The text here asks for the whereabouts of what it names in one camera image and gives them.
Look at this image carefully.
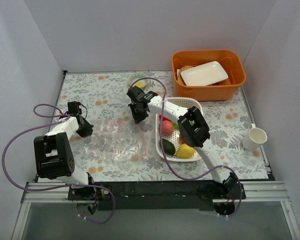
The woven straw coaster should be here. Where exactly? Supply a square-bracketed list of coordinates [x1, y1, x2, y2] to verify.
[177, 65, 200, 86]

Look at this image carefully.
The green avocado toy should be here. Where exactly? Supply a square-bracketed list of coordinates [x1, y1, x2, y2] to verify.
[159, 138, 176, 156]

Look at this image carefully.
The yellow lemon toy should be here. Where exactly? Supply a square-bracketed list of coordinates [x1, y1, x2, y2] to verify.
[176, 143, 195, 159]

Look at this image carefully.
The pink peach toy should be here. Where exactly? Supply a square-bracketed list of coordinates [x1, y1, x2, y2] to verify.
[160, 120, 174, 136]

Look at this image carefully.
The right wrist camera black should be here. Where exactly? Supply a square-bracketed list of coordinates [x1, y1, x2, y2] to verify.
[127, 86, 147, 103]

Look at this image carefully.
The aluminium frame rail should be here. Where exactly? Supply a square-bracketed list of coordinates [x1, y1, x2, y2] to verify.
[12, 181, 300, 240]

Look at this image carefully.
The orange plastic tub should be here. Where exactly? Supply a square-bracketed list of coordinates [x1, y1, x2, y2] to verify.
[171, 49, 247, 102]

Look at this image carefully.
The white mug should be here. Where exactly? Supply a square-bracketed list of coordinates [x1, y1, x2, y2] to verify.
[242, 123, 268, 151]

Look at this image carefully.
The orange pumpkin toy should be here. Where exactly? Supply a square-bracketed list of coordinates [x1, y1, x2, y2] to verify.
[179, 134, 186, 144]

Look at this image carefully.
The green grapes toy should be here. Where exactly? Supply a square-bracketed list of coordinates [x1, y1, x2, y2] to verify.
[171, 121, 180, 130]

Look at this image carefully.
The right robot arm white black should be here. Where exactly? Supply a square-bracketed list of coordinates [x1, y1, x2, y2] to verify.
[127, 87, 243, 200]

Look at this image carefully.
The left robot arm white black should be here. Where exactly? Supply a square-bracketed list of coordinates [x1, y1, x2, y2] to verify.
[33, 116, 97, 200]

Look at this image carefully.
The white rectangular plate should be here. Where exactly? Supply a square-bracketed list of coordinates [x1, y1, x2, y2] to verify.
[188, 61, 229, 87]

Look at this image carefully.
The small patterned bowl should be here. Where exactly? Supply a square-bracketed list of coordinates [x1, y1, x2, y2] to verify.
[128, 72, 149, 90]

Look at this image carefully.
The floral table mat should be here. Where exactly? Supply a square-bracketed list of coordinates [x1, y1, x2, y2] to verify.
[57, 72, 268, 182]

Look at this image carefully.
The clear zip top bag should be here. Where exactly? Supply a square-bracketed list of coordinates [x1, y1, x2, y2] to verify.
[84, 117, 148, 163]

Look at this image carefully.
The white perforated plastic basket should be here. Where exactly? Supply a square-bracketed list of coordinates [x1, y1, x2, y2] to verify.
[155, 97, 203, 162]

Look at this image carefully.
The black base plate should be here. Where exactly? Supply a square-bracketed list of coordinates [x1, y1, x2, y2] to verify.
[67, 180, 246, 211]

